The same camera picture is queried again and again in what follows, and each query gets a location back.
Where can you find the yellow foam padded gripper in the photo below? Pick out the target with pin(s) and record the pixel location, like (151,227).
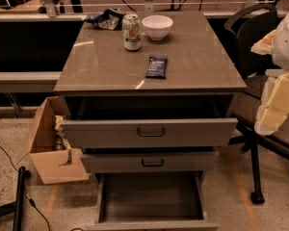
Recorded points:
(287,43)

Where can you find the grey bottom drawer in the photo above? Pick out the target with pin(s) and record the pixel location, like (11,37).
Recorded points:
(155,201)

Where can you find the grey drawer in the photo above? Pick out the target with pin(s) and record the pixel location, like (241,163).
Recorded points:
(148,122)
(183,159)
(155,201)

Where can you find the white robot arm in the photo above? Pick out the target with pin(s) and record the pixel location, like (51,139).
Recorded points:
(274,108)

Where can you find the grey drawer cabinet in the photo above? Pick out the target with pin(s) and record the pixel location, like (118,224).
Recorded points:
(99,65)

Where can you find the grey top drawer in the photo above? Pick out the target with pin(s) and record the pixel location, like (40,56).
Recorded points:
(148,122)

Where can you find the grey middle drawer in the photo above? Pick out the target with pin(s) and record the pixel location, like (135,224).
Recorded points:
(183,159)

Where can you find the dark blue snack bar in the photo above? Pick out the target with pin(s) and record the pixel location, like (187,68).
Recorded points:
(157,67)

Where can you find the white bowl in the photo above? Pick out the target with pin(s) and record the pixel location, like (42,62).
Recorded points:
(157,27)

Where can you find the green soda can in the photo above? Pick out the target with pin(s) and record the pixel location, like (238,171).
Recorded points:
(131,28)

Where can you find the crumpled blue chip bag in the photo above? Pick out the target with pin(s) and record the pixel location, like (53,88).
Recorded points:
(110,19)

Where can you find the open cardboard box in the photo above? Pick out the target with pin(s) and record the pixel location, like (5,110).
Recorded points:
(53,166)

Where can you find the black stand leg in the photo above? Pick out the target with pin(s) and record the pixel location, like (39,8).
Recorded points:
(16,207)

